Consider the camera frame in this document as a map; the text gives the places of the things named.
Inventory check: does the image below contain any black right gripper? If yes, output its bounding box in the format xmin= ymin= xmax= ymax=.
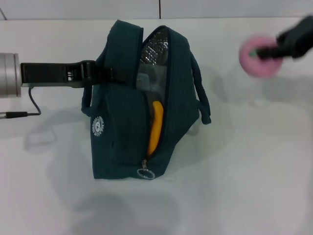
xmin=257 ymin=16 xmax=313 ymax=59

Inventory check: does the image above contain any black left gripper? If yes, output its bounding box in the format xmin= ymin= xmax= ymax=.
xmin=21 ymin=60 xmax=128 ymax=89

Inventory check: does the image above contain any pink egg-shaped toy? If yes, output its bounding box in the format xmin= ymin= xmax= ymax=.
xmin=239 ymin=34 xmax=283 ymax=79

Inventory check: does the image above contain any dark teal insulated lunch bag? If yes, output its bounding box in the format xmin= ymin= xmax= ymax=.
xmin=80 ymin=19 xmax=212 ymax=181

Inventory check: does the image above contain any yellow banana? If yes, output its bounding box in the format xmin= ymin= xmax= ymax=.
xmin=146 ymin=100 xmax=164 ymax=157

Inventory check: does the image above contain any white partition board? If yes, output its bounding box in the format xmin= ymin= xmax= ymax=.
xmin=0 ymin=0 xmax=313 ymax=21

